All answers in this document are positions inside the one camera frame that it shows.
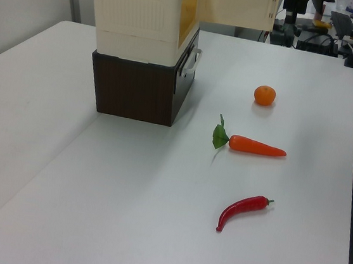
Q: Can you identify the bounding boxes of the yellow object on desk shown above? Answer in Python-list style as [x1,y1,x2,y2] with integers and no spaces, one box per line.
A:
[309,19,334,30]

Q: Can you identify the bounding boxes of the black keyboard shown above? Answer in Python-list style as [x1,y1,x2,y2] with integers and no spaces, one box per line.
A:
[328,10,353,41]

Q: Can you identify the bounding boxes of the white drawer handle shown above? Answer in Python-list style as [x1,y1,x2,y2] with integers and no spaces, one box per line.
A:
[179,46,204,77]

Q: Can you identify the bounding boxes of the toy carrot with green leaves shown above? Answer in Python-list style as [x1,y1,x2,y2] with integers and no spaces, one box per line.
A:
[210,113,291,159]

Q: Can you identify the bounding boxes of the cream cabinet door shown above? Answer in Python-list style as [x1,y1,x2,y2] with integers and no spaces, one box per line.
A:
[195,0,282,34]

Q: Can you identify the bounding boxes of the dark brown drawer box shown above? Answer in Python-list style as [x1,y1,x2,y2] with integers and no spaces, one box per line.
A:
[84,17,202,130]

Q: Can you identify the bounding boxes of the black electronics box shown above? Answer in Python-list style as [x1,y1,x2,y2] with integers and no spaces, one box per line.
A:
[295,30,340,56]

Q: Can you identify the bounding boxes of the cream plastic cabinet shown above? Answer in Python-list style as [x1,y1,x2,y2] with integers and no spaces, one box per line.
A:
[82,0,205,70]

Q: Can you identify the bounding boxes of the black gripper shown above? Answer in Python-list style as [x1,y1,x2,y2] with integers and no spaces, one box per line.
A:
[281,0,310,27]

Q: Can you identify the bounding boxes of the orange mandarin fruit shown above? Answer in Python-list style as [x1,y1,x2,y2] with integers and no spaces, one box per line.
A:
[252,84,278,108]

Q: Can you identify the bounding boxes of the red toy chili pepper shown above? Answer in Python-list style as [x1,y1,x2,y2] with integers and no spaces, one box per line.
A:
[215,191,276,239]

